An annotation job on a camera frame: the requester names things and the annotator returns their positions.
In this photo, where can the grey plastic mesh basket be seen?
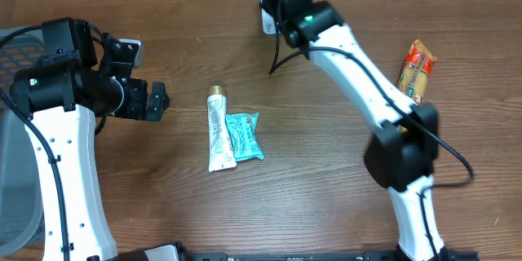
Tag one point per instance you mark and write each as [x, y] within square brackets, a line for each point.
[22, 220]

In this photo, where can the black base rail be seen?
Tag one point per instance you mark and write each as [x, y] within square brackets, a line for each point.
[366, 256]

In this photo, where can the white barcode scanner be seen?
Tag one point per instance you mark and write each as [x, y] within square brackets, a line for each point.
[268, 22]

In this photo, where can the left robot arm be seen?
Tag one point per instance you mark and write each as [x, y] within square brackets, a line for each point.
[83, 77]

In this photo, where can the orange spaghetti packet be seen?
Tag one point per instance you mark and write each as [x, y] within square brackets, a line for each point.
[416, 71]

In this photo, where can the teal plastic packet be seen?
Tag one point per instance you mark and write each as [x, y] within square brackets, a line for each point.
[242, 127]

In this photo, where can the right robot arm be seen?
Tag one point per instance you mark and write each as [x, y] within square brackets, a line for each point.
[403, 145]

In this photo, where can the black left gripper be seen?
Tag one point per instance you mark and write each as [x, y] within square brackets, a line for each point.
[139, 99]

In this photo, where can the white tube gold cap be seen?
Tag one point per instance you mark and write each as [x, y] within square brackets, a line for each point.
[221, 153]

